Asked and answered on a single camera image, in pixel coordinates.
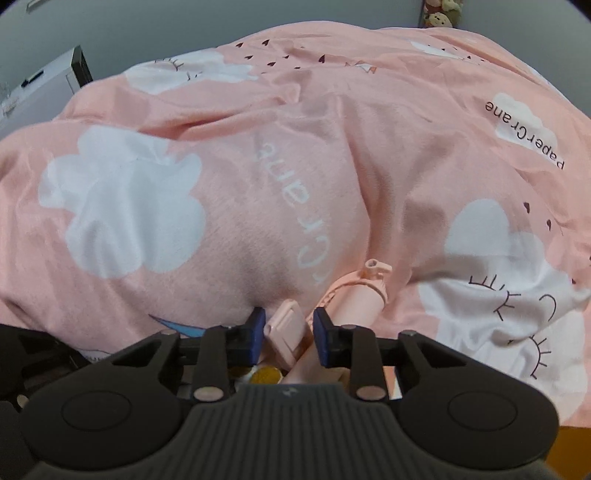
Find pink cloud-print duvet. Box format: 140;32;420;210
1;22;590;427

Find orange cardboard box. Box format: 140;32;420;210
546;427;591;480

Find stuffed toys on shelf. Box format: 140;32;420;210
419;0;464;28

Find pink handheld fan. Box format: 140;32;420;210
263;259;393;385

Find white storage box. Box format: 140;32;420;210
1;45;93;139

